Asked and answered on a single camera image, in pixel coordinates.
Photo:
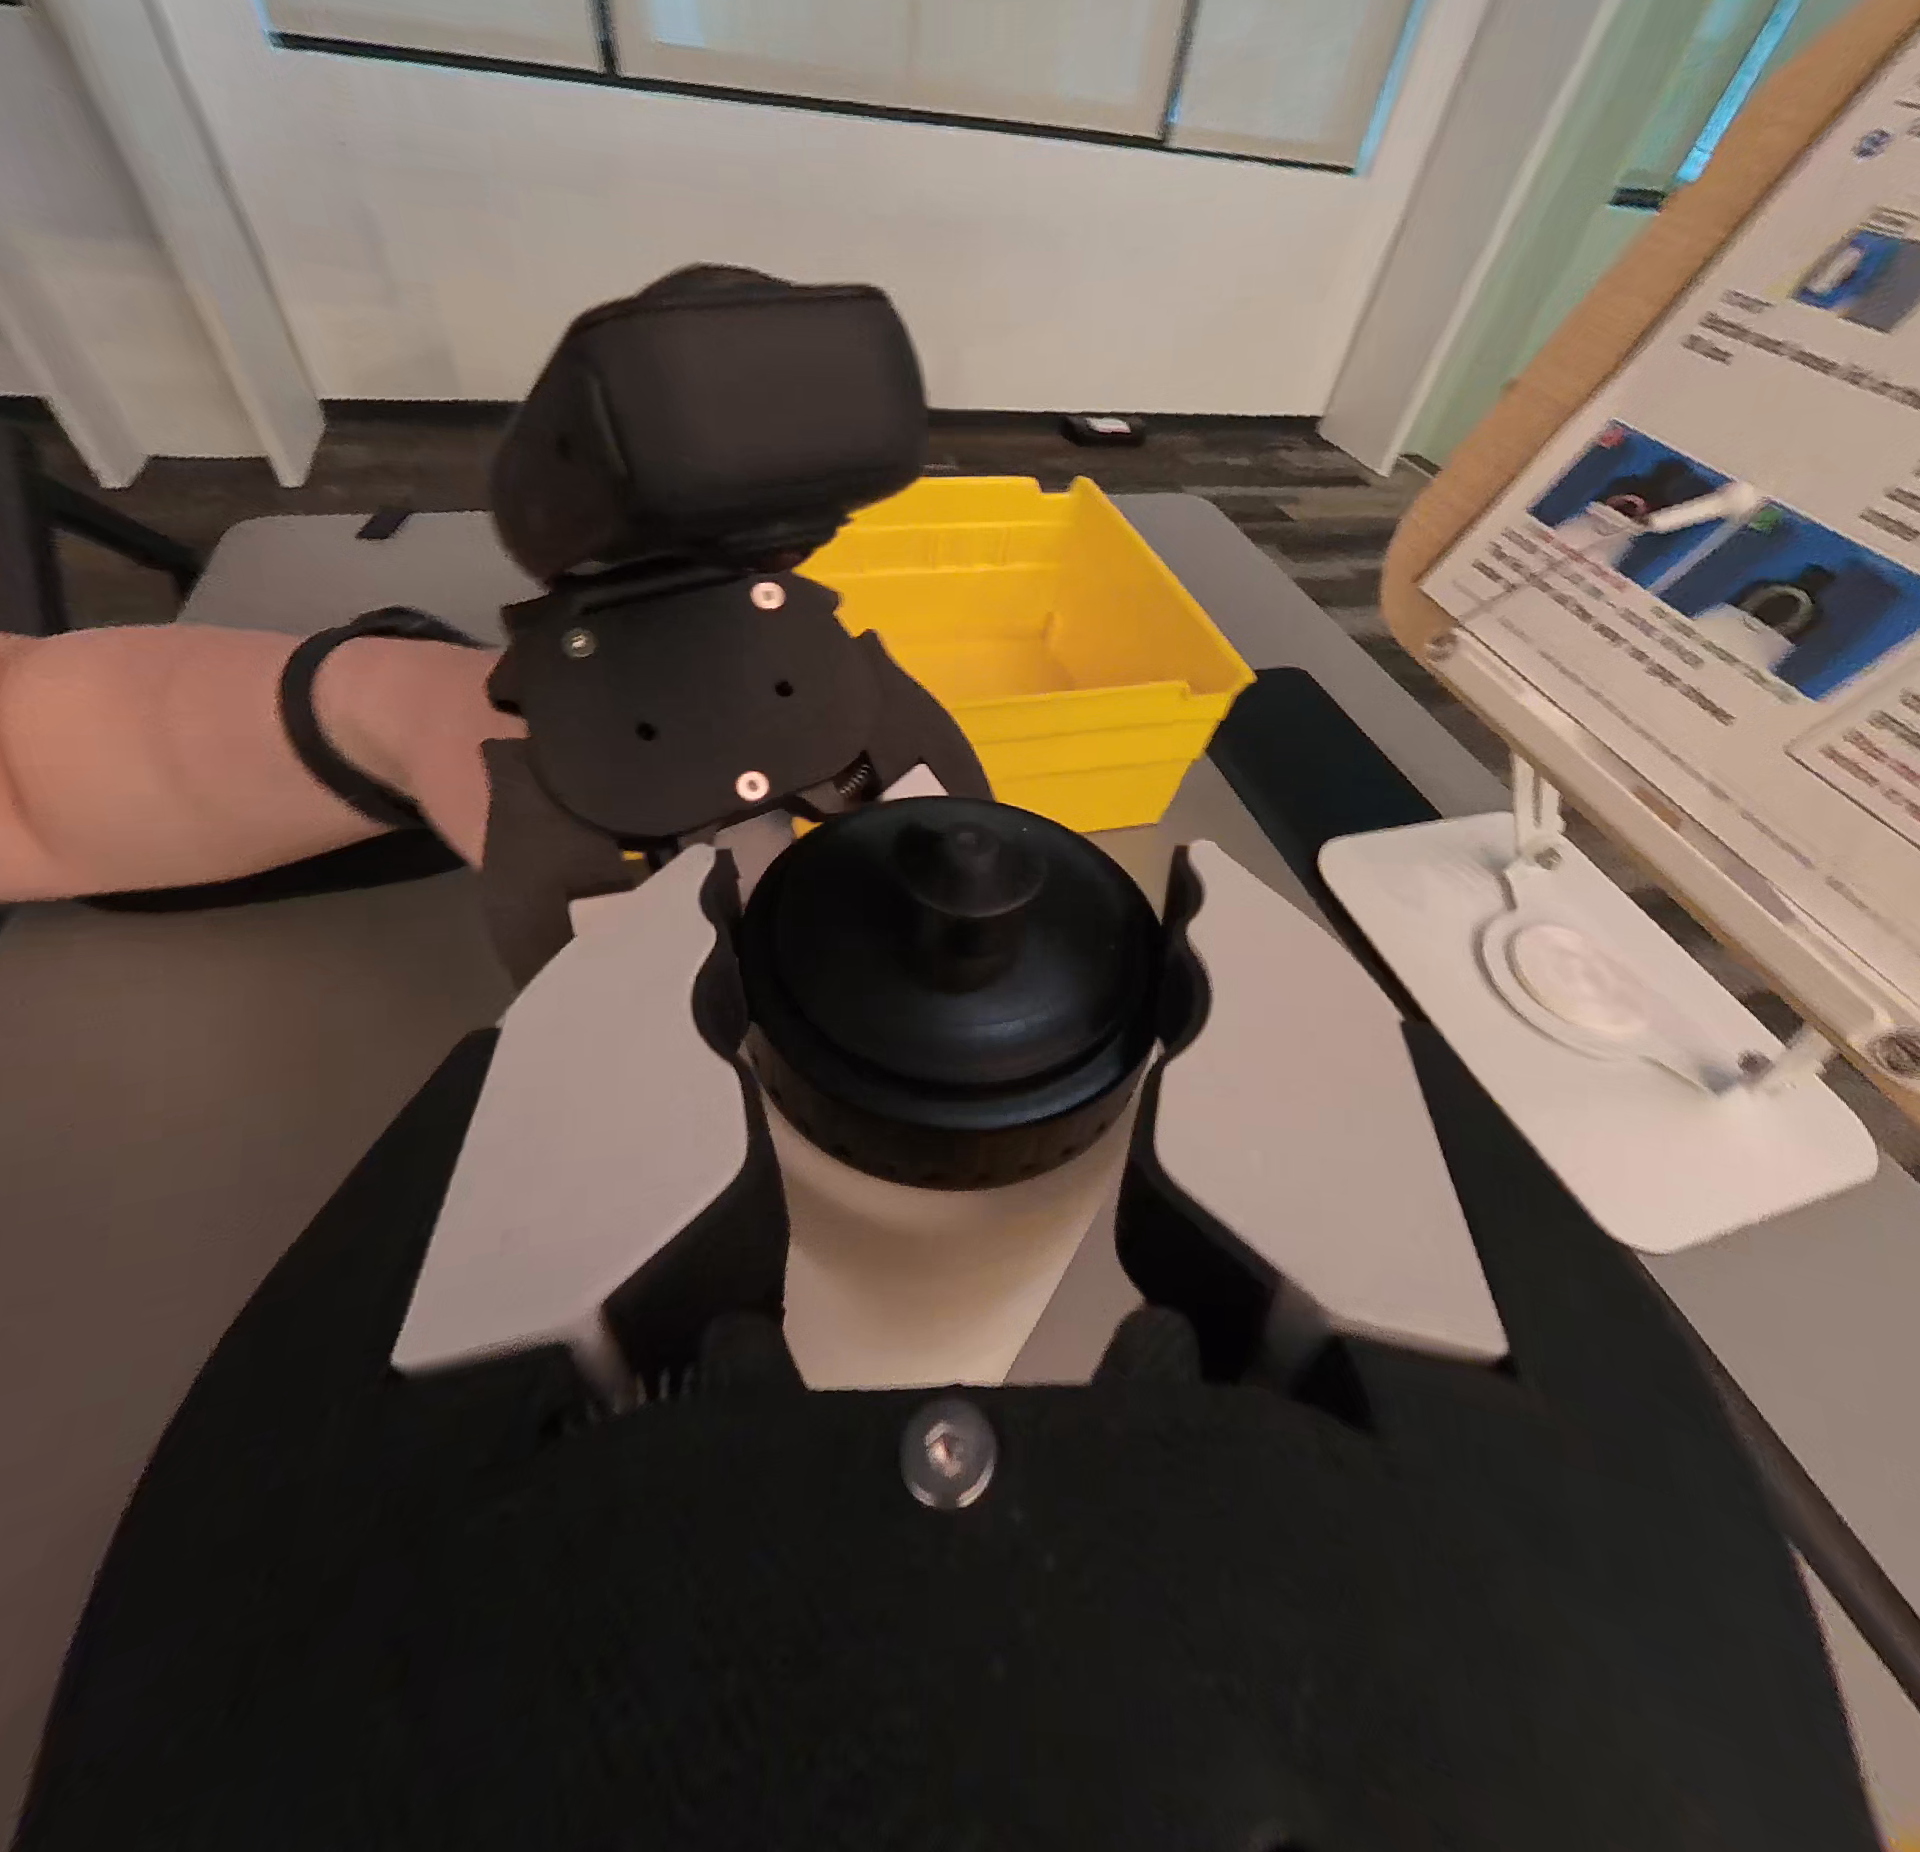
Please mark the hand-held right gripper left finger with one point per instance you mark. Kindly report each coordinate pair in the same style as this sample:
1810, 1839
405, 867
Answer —
587, 1162

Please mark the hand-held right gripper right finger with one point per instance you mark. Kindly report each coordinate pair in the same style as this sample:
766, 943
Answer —
1321, 1148

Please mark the white plastic bottle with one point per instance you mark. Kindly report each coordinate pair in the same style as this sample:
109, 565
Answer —
946, 1269

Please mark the black bottle lid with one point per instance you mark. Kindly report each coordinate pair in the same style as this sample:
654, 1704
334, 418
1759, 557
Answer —
946, 982

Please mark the yellow plastic bin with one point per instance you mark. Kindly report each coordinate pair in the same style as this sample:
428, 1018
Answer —
1110, 639

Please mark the person's left forearm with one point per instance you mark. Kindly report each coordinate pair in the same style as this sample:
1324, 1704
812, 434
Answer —
137, 759

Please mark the person's left hand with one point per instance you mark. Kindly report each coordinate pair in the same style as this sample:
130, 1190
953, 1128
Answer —
420, 742

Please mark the small black floor object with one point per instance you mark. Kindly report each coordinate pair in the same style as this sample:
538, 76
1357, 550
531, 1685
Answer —
1104, 428

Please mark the black wristband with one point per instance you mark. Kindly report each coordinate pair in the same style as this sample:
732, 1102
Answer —
301, 728

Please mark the wooden edged instruction board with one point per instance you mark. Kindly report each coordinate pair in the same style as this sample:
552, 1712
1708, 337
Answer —
1741, 442

